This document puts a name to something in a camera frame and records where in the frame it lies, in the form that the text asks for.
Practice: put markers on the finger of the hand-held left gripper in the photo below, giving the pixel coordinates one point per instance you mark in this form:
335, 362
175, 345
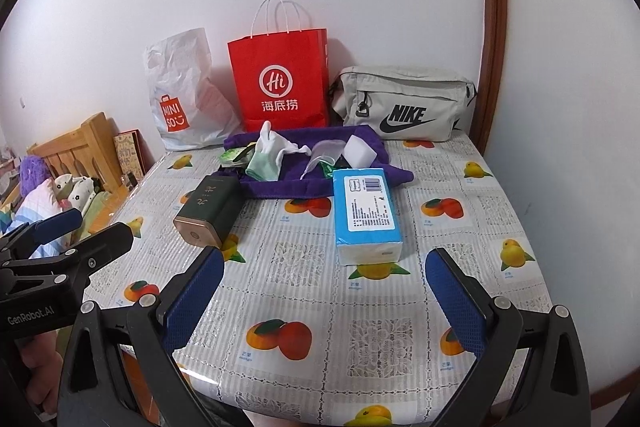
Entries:
100, 244
55, 224

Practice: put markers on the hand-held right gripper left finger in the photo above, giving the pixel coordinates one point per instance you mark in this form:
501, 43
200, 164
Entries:
192, 302

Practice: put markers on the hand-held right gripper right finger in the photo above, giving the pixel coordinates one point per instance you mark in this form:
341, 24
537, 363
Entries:
457, 297

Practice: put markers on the green pocket tissue pack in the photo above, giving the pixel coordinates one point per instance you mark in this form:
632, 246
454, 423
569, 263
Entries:
232, 157

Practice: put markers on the purple cloth tray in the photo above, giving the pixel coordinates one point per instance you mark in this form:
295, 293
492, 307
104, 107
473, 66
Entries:
290, 187

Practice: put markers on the white sponge block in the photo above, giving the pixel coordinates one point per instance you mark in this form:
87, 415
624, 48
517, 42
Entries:
362, 152

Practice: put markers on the green wipe packet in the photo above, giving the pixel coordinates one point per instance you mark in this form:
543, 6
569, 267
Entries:
328, 171

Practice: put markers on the white cotton glove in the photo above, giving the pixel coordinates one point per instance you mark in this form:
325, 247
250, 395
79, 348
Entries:
267, 137

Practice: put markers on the person's left hand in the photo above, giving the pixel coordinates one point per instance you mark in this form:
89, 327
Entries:
42, 362

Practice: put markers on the striped pastel bedding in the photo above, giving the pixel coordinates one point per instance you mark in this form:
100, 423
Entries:
32, 204

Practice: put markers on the plush toys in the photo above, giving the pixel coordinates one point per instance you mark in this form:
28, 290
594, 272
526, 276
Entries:
75, 192

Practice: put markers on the purple plush toy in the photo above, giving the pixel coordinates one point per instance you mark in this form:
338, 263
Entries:
32, 174

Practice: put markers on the small dark object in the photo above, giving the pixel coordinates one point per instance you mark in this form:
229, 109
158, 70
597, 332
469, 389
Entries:
130, 181

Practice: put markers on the wooden bed headboard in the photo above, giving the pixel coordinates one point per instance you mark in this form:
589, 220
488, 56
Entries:
80, 147

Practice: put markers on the brown patterned flat box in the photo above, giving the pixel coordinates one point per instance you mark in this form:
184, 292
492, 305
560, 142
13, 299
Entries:
128, 154

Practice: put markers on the dark green tin box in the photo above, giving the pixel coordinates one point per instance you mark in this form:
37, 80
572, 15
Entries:
210, 202

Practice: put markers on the blue tissue pack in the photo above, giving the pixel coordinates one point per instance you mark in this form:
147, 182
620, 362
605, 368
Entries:
367, 212

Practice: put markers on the fruit print tablecloth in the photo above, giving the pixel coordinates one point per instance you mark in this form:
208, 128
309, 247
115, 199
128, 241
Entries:
325, 307

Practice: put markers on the white plastic shopping bag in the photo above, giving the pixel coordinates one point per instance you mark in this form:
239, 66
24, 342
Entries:
180, 77

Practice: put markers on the grey waist bag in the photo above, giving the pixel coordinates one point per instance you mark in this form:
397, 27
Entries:
405, 87

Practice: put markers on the red paper shopping bag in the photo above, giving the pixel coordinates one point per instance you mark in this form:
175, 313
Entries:
280, 52

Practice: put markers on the brown wooden door frame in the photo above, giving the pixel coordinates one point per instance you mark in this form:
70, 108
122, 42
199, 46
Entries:
490, 7

